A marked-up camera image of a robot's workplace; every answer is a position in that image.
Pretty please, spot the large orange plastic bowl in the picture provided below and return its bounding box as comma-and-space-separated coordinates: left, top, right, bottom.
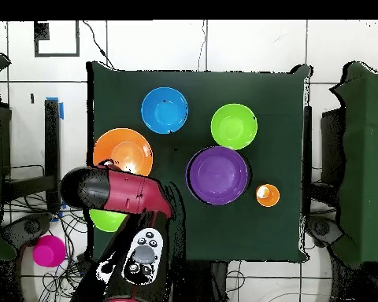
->
92, 127, 154, 177

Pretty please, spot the purple plastic bowl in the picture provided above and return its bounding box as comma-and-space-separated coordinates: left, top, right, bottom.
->
184, 145, 250, 206

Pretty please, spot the green plastic bowl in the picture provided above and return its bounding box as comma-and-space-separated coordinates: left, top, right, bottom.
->
88, 208, 128, 233
209, 103, 258, 151

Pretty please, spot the black stand with blue tape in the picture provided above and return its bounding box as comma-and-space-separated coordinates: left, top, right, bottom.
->
1, 97, 65, 215

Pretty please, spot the blue plastic bowl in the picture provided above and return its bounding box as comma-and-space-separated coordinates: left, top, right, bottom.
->
140, 87, 189, 135

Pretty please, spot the black power strip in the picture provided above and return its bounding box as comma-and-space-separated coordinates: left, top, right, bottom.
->
75, 252, 95, 274

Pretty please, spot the pink plastic cup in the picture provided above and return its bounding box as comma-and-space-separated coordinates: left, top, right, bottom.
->
31, 234, 67, 268

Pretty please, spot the black box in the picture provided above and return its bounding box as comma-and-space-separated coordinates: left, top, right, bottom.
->
0, 103, 13, 177
320, 108, 346, 190

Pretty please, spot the orange plastic cup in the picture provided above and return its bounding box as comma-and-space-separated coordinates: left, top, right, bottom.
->
255, 183, 281, 208

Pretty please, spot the dark green tablecloth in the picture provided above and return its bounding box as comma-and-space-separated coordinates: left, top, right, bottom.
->
86, 61, 313, 264

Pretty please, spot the tangle of black cables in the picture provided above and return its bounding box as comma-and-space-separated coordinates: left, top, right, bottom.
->
2, 183, 89, 302

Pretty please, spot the black cable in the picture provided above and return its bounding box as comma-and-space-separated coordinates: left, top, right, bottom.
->
81, 20, 116, 71

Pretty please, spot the dark square floor frame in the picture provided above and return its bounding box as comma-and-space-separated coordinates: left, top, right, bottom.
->
33, 20, 80, 58

